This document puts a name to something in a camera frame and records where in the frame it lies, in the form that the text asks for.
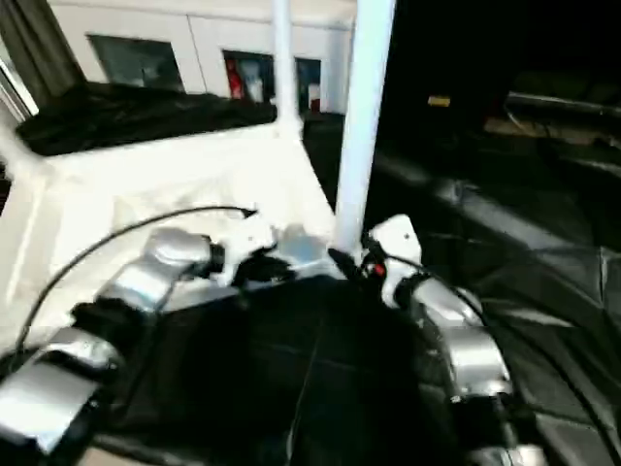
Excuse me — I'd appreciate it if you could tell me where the white plastic table leg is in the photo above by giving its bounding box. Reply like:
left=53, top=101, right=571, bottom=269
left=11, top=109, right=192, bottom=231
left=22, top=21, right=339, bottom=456
left=270, top=0, right=305, bottom=142
left=0, top=109, right=48, bottom=181
left=332, top=0, right=398, bottom=261

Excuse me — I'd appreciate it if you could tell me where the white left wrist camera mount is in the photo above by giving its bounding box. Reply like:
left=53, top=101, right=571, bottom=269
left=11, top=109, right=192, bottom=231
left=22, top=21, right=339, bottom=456
left=217, top=220, right=278, bottom=288

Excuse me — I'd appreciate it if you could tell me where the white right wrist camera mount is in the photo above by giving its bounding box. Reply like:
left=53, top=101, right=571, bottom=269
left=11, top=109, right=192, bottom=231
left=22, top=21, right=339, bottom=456
left=371, top=214, right=424, bottom=308

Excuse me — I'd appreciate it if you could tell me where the grey curtain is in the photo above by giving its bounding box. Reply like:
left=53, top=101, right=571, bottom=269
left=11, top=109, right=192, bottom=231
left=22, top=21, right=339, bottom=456
left=0, top=0, right=82, bottom=99

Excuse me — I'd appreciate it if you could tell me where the long black rod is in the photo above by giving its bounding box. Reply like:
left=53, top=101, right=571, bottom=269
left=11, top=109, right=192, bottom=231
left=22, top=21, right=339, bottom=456
left=507, top=91, right=621, bottom=118

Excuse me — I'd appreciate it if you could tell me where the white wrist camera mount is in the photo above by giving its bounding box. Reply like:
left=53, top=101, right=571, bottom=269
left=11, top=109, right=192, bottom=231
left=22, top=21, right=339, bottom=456
left=371, top=214, right=424, bottom=308
left=217, top=220, right=278, bottom=288

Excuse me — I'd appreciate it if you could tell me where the white display cabinet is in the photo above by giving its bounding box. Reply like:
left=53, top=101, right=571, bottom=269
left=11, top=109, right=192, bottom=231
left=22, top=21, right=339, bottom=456
left=48, top=0, right=359, bottom=117

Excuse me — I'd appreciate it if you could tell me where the white plastic table top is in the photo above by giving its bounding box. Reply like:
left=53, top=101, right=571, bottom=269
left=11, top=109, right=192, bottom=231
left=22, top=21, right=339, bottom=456
left=0, top=116, right=358, bottom=360

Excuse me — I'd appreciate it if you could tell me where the black mat cloth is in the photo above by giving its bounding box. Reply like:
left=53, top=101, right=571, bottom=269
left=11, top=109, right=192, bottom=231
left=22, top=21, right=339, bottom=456
left=0, top=80, right=621, bottom=466

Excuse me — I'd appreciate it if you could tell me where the dark tall cabinet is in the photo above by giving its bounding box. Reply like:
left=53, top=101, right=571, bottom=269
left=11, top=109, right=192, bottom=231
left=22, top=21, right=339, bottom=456
left=382, top=0, right=621, bottom=137

